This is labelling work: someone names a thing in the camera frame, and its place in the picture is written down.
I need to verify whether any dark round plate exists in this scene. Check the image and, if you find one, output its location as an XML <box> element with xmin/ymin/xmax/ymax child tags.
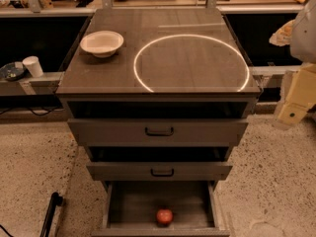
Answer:
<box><xmin>0</xmin><ymin>62</ymin><xmax>27</xmax><ymax>81</ymax></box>

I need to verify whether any grey drawer cabinet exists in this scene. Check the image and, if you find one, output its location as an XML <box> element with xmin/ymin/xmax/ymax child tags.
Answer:
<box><xmin>54</xmin><ymin>7</ymin><xmax>263</xmax><ymax>237</ymax></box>

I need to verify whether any middle grey drawer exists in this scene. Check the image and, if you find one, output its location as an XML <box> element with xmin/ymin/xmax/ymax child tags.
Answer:
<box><xmin>86</xmin><ymin>162</ymin><xmax>232</xmax><ymax>181</ymax></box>

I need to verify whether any top grey drawer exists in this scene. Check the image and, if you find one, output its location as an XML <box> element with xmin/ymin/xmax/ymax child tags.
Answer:
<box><xmin>68</xmin><ymin>118</ymin><xmax>248</xmax><ymax>147</ymax></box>

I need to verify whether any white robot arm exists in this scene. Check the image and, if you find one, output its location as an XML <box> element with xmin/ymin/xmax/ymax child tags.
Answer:
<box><xmin>269</xmin><ymin>0</ymin><xmax>316</xmax><ymax>129</ymax></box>

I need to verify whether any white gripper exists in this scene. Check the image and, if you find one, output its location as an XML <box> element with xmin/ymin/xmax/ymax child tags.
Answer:
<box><xmin>273</xmin><ymin>63</ymin><xmax>316</xmax><ymax>130</ymax></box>

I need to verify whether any white paper cup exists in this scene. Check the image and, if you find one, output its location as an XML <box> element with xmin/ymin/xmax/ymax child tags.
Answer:
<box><xmin>23</xmin><ymin>56</ymin><xmax>43</xmax><ymax>78</ymax></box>

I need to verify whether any grey drawer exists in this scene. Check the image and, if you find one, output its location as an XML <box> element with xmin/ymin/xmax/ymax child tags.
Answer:
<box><xmin>68</xmin><ymin>118</ymin><xmax>248</xmax><ymax>147</ymax></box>
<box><xmin>86</xmin><ymin>162</ymin><xmax>232</xmax><ymax>181</ymax></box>
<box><xmin>92</xmin><ymin>181</ymin><xmax>230</xmax><ymax>237</ymax></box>

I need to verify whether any black floor cable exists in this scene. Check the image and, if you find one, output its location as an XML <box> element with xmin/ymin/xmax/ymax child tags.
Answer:
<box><xmin>0</xmin><ymin>106</ymin><xmax>63</xmax><ymax>118</ymax></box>

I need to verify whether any white bowl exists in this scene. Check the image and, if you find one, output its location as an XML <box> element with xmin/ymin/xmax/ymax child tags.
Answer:
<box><xmin>80</xmin><ymin>31</ymin><xmax>123</xmax><ymax>58</ymax></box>

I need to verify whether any black bar on floor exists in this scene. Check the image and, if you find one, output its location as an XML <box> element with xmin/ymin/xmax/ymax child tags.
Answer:
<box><xmin>39</xmin><ymin>192</ymin><xmax>63</xmax><ymax>237</ymax></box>

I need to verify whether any red apple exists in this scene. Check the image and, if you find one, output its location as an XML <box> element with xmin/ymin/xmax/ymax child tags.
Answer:
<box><xmin>156</xmin><ymin>209</ymin><xmax>173</xmax><ymax>225</ymax></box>

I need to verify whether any bottom grey drawer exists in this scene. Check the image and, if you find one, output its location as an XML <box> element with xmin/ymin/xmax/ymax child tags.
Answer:
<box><xmin>92</xmin><ymin>181</ymin><xmax>230</xmax><ymax>237</ymax></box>

